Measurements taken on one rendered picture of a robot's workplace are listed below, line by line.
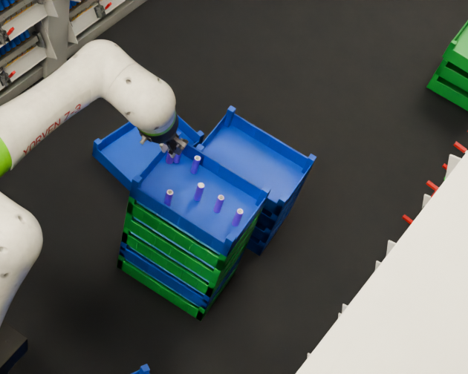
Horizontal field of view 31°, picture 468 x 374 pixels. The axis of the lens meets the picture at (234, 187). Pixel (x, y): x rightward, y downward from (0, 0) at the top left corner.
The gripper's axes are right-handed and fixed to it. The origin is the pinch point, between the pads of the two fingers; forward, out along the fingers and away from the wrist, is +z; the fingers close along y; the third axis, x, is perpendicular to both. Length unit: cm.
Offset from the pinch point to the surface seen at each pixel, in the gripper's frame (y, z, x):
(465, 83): 56, 94, 91
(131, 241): -1.8, 30.9, -23.3
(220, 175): 11.2, 19.6, 3.6
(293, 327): 49, 55, -19
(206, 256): 20.1, 16.7, -16.9
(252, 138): 9, 47, 23
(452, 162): 54, -108, -3
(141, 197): -1.3, 9.5, -13.2
